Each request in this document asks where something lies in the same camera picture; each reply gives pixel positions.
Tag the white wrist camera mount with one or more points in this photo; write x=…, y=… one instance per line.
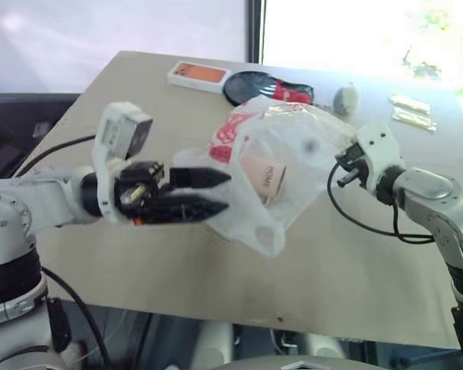
x=113, y=135
x=380, y=150

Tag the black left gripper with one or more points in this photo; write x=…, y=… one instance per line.
x=140, y=183

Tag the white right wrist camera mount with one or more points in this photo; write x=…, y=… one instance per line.
x=380, y=150

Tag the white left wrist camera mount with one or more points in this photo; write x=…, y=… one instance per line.
x=113, y=135

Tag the orange white phone box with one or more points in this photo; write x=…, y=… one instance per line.
x=198, y=76

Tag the beige flat packet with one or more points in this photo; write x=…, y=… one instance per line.
x=409, y=104
x=414, y=119

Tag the red snack packet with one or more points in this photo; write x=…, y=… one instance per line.
x=293, y=91

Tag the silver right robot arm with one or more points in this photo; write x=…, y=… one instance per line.
x=436, y=200

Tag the grey crumpled lump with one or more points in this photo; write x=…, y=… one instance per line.
x=346, y=99

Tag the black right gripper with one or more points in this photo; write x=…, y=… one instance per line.
x=357, y=162

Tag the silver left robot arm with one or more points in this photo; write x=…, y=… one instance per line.
x=50, y=200

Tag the translucent plastic bag red print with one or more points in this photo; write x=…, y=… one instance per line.
x=293, y=154

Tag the dark window frame post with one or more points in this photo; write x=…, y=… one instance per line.
x=254, y=31

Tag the black furniture beside table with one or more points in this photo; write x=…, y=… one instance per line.
x=19, y=127

